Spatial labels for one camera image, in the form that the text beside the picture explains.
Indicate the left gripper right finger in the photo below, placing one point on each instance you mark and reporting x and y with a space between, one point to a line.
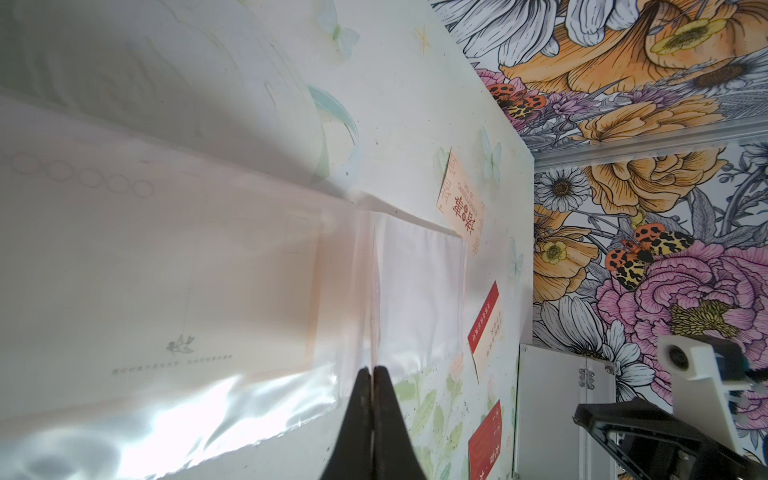
393 454

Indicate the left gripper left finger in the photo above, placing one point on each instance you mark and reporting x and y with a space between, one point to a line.
352 457

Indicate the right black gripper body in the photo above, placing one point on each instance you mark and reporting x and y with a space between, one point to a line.
649 443

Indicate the pink elephant photo album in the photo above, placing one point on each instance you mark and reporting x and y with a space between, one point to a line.
160 308

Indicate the red card gold characters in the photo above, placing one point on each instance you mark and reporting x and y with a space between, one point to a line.
484 446

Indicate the silver aluminium case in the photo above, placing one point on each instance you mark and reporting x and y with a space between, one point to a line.
550 386

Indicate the red and pink card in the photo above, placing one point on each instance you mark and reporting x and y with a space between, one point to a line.
484 331

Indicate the pale card red characters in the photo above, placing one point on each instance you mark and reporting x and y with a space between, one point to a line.
460 204

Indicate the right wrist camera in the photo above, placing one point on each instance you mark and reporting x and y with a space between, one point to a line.
704 373

